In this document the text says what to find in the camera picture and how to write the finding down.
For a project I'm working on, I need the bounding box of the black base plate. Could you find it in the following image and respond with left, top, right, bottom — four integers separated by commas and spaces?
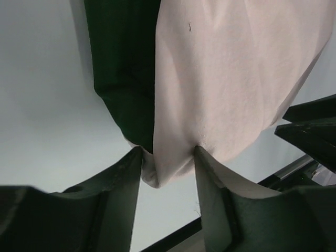
143, 155, 323, 252

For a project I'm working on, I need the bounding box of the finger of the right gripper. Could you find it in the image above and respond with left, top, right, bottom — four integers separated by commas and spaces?
282, 94, 336, 122
275, 120, 335, 168

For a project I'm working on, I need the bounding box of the cream and green t-shirt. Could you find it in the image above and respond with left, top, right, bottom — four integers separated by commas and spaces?
70, 1, 335, 188

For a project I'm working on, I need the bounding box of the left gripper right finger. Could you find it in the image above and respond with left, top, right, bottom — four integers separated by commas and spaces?
194, 146, 335, 251

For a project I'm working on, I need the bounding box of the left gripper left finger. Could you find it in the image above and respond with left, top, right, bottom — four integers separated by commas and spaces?
1, 147, 142, 251

